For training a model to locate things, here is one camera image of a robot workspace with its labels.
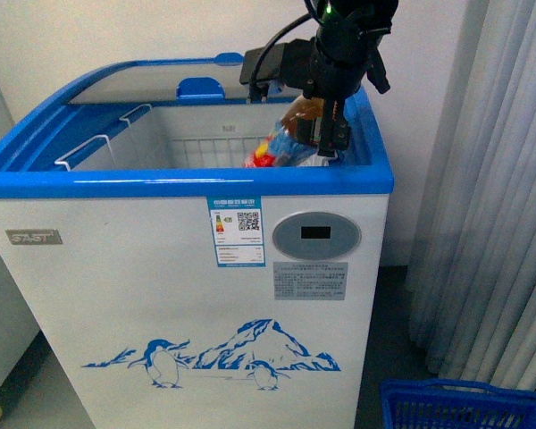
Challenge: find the colourful labelled drink bottle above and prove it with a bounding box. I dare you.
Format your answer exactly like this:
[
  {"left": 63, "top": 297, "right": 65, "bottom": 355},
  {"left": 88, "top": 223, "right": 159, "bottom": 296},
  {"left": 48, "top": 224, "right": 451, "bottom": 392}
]
[{"left": 242, "top": 96, "right": 339, "bottom": 168}]

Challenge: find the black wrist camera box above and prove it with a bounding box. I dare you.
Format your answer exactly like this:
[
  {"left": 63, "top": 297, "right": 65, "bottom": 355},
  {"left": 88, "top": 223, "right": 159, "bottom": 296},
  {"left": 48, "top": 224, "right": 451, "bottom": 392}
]
[{"left": 239, "top": 43, "right": 290, "bottom": 93}]

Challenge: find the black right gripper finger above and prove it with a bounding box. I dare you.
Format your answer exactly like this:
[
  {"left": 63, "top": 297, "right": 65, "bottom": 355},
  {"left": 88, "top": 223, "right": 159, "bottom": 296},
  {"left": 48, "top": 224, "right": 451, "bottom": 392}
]
[{"left": 318, "top": 99, "right": 351, "bottom": 157}]

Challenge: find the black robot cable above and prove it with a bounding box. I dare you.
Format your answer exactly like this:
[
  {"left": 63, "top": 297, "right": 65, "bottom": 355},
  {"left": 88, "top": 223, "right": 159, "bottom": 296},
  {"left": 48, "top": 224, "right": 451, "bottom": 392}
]
[{"left": 246, "top": 0, "right": 322, "bottom": 105}]

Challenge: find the white wire freezer basket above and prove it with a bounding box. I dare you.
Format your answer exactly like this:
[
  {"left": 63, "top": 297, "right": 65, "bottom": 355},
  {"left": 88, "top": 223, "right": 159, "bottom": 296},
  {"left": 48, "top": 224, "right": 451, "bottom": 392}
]
[{"left": 54, "top": 104, "right": 275, "bottom": 172}]

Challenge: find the sliding glass freezer lid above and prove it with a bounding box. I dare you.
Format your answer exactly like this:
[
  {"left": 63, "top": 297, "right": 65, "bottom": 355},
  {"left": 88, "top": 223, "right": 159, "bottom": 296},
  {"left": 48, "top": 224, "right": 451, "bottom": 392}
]
[{"left": 66, "top": 52, "right": 305, "bottom": 106}]

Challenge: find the blue plastic shopping basket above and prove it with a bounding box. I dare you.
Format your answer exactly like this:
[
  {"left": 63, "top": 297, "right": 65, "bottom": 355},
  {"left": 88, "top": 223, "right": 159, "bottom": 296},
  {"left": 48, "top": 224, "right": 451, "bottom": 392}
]
[{"left": 380, "top": 379, "right": 536, "bottom": 428}]

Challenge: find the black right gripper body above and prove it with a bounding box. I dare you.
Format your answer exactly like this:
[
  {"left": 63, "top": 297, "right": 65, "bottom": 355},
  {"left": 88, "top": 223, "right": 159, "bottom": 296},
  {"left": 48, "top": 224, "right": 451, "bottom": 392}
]
[{"left": 281, "top": 0, "right": 398, "bottom": 99}]

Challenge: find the white vertical blind curtain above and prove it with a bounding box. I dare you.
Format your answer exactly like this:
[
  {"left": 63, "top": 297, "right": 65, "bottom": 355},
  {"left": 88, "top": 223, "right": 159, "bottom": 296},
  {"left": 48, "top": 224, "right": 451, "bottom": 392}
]
[{"left": 406, "top": 1, "right": 536, "bottom": 391}]

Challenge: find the white chest freezer blue rim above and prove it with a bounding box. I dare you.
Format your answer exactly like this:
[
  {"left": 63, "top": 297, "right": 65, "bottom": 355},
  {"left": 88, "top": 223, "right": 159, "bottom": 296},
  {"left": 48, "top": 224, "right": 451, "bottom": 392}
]
[{"left": 0, "top": 52, "right": 395, "bottom": 429}]

